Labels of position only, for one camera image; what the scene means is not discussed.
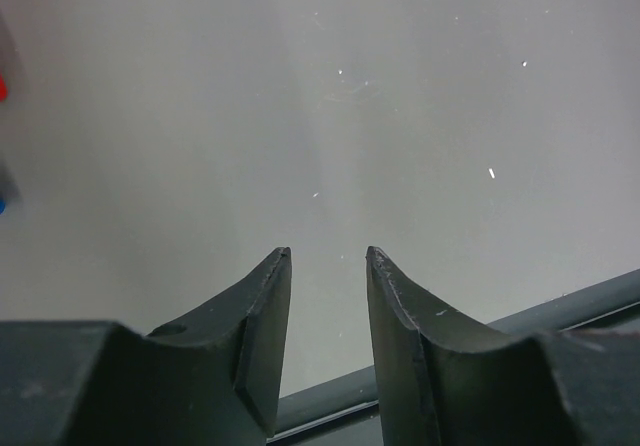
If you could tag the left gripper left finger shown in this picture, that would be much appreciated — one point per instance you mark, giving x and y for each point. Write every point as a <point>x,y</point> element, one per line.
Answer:
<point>218,368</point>

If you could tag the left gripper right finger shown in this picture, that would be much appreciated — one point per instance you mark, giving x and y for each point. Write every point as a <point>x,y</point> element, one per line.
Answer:
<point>444,378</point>

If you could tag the red plastic bin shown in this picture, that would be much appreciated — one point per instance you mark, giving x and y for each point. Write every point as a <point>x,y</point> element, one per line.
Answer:
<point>3,89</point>

